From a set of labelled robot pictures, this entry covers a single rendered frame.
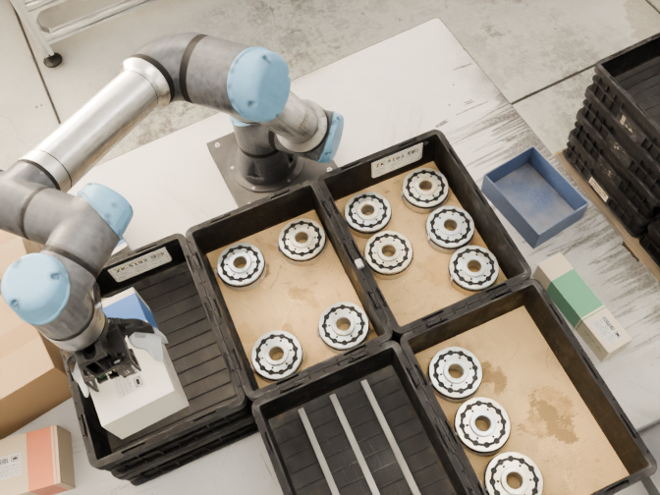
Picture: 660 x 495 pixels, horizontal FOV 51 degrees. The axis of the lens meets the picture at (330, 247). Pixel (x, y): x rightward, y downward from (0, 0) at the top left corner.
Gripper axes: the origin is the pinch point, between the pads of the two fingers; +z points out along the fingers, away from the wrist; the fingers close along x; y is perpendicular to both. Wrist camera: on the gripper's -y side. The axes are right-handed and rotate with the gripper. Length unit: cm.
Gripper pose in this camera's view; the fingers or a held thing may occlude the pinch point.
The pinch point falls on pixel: (124, 358)
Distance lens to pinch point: 118.6
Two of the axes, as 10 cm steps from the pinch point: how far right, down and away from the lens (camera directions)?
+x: 8.9, -4.3, 1.5
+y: 4.5, 7.8, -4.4
